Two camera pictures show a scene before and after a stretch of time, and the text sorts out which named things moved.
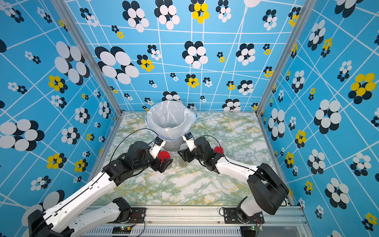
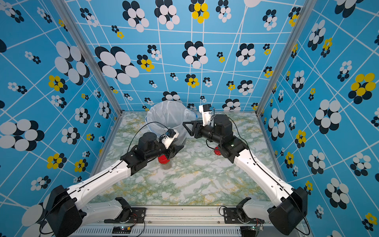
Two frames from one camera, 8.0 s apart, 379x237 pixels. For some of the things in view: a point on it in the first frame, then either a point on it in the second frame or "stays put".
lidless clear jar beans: x=183 y=164 to x=181 y=137
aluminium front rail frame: x=204 y=221 stays put
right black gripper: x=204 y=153 to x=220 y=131
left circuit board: x=121 y=229 stays put
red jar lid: x=218 y=149 stays put
